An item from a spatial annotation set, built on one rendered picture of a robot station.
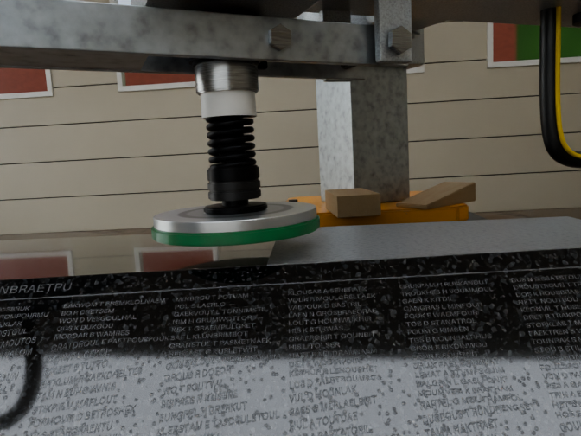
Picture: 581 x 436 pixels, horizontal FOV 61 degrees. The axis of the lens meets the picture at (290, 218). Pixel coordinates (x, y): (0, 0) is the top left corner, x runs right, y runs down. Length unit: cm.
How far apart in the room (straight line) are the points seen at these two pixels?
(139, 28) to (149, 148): 655
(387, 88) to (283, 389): 104
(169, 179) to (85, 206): 128
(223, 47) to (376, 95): 84
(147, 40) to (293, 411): 41
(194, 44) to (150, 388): 37
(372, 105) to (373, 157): 14
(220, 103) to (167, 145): 643
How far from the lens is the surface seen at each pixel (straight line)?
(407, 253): 61
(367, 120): 137
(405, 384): 53
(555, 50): 96
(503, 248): 65
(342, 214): 112
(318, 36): 65
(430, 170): 691
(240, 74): 63
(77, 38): 58
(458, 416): 53
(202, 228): 56
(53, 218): 775
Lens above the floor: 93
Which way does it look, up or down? 7 degrees down
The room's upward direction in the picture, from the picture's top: 3 degrees counter-clockwise
